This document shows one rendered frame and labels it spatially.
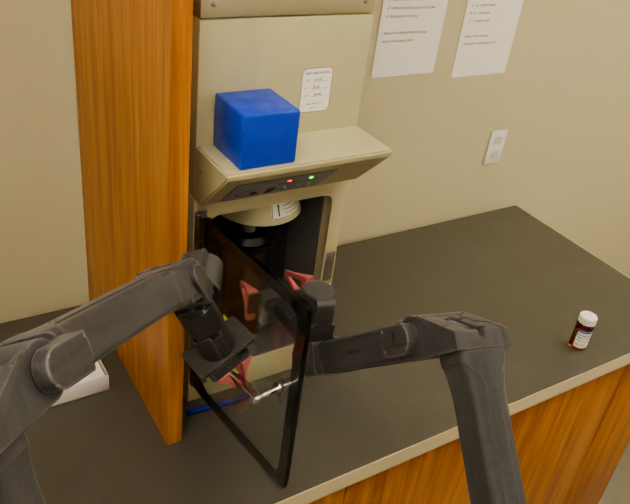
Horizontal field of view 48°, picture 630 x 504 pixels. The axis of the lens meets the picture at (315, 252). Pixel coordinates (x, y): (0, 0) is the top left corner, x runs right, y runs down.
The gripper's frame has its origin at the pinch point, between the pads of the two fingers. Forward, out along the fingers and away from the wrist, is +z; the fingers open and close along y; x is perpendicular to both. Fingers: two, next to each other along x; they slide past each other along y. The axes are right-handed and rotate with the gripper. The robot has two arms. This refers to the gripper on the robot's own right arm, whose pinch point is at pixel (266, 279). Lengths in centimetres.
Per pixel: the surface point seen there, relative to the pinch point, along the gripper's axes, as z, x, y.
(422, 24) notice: 42, -35, -64
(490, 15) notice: 42, -37, -88
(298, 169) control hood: -12.6, -32.2, 4.1
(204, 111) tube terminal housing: -1.2, -38.5, 15.8
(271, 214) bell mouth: 0.2, -15.4, 0.4
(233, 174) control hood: -12.6, -33.2, 15.7
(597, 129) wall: 42, 5, -153
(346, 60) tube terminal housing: -0.7, -44.9, -10.5
